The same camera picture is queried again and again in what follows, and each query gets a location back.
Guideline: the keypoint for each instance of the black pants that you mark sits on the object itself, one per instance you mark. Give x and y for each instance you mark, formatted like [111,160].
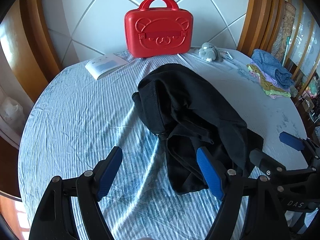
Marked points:
[187,100]

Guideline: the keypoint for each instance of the cluttered dark shelf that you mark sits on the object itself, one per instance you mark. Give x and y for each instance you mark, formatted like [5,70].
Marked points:
[308,100]

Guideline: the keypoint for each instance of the wooden headboard post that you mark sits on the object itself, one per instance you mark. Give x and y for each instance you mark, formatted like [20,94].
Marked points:
[32,42]
[262,15]

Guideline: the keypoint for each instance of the blue striped bed sheet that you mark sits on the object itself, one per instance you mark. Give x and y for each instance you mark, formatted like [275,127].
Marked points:
[75,117]

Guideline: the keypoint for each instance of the small printed packet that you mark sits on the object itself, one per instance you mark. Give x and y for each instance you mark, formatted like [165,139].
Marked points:
[227,55]

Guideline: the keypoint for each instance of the red bear-embossed carry case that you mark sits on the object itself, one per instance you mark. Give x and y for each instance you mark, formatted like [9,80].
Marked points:
[160,25]

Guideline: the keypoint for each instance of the white plastic bag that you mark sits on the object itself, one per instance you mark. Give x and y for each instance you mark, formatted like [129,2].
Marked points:
[11,112]

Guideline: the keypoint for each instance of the white booklet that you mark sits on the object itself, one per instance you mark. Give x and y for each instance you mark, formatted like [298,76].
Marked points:
[105,65]

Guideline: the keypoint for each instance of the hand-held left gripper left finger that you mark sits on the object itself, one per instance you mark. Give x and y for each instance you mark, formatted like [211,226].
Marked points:
[110,175]

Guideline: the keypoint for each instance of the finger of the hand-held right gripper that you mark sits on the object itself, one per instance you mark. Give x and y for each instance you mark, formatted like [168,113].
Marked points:
[265,162]
[291,141]

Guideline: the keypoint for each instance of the grey plush toy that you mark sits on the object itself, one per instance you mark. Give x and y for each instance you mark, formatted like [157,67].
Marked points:
[208,51]

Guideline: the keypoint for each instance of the folded yellow-green garment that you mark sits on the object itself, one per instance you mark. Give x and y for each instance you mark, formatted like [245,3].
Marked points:
[257,76]

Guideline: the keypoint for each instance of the folded purple garment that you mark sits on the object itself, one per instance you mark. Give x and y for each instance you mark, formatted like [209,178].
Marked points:
[271,82]

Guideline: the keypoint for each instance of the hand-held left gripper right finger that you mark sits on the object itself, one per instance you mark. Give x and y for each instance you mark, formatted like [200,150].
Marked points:
[210,172]

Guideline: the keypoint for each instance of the folded blue denim garment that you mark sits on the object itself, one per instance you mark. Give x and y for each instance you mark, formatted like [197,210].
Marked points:
[272,65]

